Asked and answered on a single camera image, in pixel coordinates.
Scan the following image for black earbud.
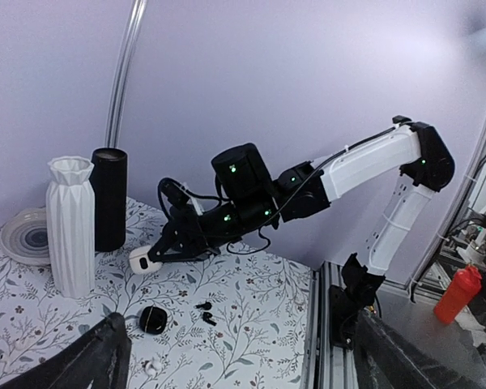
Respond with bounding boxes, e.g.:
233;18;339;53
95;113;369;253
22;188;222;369
196;301;212;310
202;311;216;326

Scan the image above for black tall tumbler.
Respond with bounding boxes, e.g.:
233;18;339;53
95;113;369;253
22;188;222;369
90;147;128;252

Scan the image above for small white earbud case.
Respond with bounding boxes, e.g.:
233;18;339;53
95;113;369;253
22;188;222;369
129;246;163;275

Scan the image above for orange shaker bottle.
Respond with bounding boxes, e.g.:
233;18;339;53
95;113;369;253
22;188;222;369
433;265;482;325

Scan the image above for white ribbed plate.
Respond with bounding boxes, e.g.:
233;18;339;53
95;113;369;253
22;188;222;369
0;208;50;267

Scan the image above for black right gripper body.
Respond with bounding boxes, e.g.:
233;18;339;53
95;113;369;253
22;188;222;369
173;214;216;250

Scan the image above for white pleated vase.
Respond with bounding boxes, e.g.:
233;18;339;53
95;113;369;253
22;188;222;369
45;156;95;299

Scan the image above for aluminium corner post right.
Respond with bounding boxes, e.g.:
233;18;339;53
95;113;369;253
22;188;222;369
104;0;148;148

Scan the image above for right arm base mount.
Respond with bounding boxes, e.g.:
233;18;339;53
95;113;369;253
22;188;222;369
329;253;386;349

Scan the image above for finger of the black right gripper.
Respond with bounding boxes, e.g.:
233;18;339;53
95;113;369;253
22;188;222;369
157;248;221;263
148;220;197;263

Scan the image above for black earbud upper right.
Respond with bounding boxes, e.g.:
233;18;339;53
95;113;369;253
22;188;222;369
196;301;212;310

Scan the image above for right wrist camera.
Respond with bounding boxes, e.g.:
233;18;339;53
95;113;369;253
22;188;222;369
159;178;205;216

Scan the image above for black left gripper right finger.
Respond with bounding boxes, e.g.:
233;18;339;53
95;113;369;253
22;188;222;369
353;310;486;388

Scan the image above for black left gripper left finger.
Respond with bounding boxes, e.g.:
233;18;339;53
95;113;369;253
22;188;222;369
0;312;132;388

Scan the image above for aluminium front rail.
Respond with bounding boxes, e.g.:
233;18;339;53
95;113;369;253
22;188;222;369
300;262;359;389

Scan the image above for black earbud lower right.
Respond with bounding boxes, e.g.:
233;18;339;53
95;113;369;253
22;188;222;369
202;311;216;326

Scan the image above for black earbud case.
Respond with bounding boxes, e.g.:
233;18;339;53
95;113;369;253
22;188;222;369
139;306;168;335

